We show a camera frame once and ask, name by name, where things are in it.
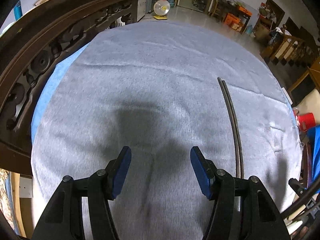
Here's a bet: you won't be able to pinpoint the grey table cloth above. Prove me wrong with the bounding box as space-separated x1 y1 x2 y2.
31 21 301 239

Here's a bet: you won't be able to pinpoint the dark carved wooden table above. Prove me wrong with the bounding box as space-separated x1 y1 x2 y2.
1 0 138 176

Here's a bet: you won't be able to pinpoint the white chest freezer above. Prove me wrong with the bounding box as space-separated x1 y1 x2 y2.
137 0 151 22

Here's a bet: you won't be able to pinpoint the orange boxes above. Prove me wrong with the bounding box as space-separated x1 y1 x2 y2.
223 5 252 34

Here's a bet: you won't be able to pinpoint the small floor fan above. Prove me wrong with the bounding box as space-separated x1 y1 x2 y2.
153 0 170 20

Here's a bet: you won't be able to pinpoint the dark wooden side table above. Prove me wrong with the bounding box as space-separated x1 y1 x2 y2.
208 0 252 34

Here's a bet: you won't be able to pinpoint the blue thermos bottle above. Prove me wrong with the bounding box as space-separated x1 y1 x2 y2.
14 1 23 21

